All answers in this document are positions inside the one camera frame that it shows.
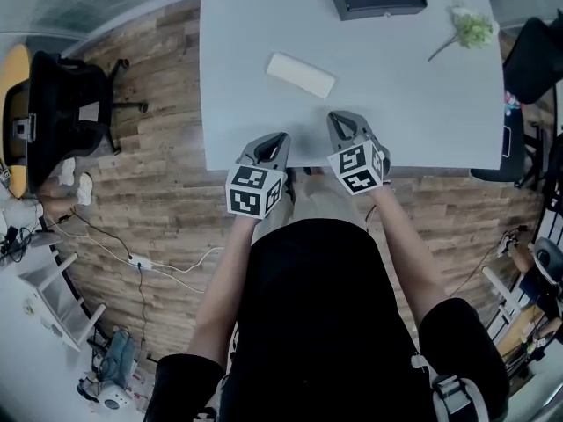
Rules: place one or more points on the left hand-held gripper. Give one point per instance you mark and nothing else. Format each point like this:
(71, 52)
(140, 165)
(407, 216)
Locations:
(246, 200)

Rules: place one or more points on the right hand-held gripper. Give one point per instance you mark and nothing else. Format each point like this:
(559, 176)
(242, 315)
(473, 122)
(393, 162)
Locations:
(352, 161)

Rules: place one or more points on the white glasses case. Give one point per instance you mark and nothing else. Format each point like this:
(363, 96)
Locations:
(301, 76)

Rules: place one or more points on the person's right forearm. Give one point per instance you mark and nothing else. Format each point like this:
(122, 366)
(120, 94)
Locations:
(409, 253)

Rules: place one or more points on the person's left forearm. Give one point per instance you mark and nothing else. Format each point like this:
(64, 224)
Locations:
(222, 293)

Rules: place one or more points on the person's light trousers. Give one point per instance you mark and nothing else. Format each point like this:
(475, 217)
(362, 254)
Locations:
(321, 205)

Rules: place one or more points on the black phone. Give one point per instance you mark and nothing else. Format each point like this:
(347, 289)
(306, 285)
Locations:
(507, 141)

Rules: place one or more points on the green artificial flower sprig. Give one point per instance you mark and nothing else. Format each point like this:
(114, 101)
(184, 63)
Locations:
(475, 29)

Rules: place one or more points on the white power strip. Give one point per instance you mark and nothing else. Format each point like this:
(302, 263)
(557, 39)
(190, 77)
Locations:
(141, 262)

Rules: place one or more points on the colourful snack packets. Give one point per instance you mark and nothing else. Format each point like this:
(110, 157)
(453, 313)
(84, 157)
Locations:
(511, 104)

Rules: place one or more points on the person's black shirt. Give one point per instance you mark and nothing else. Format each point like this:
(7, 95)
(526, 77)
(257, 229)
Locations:
(325, 323)

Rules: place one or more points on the black office chair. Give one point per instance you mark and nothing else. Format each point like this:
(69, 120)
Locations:
(532, 60)
(57, 95)
(552, 178)

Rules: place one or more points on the wooden desk with white legs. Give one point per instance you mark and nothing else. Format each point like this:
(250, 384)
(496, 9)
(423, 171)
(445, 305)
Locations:
(501, 288)

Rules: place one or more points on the grey round chair back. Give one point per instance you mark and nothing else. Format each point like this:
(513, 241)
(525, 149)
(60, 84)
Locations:
(547, 257)

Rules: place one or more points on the blue denim cloth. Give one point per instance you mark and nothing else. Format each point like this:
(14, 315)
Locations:
(121, 354)

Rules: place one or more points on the yellow round table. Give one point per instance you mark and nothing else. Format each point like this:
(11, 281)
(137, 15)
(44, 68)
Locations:
(15, 66)

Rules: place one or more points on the white round device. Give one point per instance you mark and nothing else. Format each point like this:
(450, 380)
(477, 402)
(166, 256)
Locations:
(114, 400)

